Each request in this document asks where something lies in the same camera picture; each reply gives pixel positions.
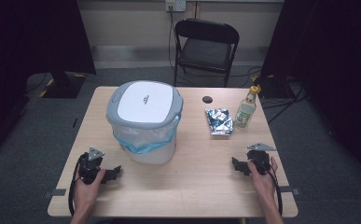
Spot black folding chair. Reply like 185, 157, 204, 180
173, 18, 241, 88

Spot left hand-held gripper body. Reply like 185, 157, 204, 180
78, 147, 105, 185

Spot black floor cables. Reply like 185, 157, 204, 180
230, 65, 309, 124

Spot clear bottle with yellow cap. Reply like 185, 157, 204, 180
233, 85, 261, 130

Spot dark curtain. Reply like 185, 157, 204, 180
259, 0, 361, 186
0, 0, 97, 163

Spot black wall outlet cable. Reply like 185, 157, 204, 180
167, 5, 178, 73

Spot clear blue-trimmed trash bag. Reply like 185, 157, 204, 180
107, 113, 182, 155

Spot person's right hand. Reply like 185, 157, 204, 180
246, 156, 279, 203

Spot grey tape strip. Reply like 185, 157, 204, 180
42, 188, 67, 200
279, 185, 301, 196

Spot silver foil snack packet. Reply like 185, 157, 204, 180
204, 107, 234, 136

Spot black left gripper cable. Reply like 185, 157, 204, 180
68, 152, 89, 217

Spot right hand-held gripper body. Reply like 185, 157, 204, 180
246, 143, 277, 175

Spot black stand base plate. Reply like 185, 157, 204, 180
38, 71, 88, 100

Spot white wall outlet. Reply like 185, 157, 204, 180
164, 0, 187, 13

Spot white and grey trash can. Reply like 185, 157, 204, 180
105, 79, 185, 165

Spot person's left hand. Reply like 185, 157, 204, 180
73, 167, 106, 210

